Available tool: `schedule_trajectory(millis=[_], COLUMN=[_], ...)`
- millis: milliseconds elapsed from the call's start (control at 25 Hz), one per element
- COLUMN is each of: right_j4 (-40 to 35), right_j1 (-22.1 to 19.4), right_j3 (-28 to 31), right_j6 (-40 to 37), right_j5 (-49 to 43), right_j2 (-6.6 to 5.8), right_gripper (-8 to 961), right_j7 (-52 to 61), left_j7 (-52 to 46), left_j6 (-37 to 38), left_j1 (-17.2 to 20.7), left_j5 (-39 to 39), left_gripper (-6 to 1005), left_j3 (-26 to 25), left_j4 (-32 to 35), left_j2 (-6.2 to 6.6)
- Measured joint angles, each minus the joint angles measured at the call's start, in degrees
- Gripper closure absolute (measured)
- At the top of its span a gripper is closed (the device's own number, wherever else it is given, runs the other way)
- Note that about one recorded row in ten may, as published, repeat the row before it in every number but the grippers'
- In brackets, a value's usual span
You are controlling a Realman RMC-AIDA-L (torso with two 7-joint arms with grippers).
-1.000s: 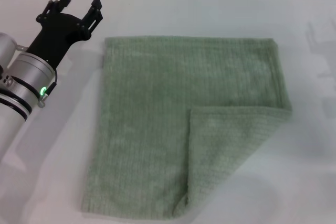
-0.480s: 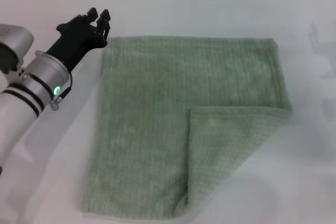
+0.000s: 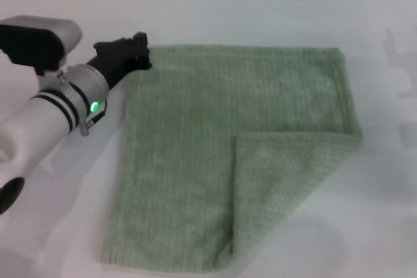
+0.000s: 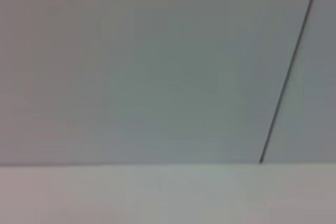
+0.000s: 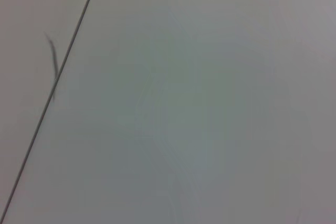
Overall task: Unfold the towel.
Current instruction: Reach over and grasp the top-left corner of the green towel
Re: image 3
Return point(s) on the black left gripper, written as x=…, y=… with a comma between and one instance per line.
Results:
x=112, y=60

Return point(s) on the green ribbed towel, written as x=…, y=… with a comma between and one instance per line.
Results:
x=208, y=147

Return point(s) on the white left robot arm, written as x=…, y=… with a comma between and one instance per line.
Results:
x=42, y=118

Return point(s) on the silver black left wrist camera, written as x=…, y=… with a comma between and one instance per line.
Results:
x=36, y=43

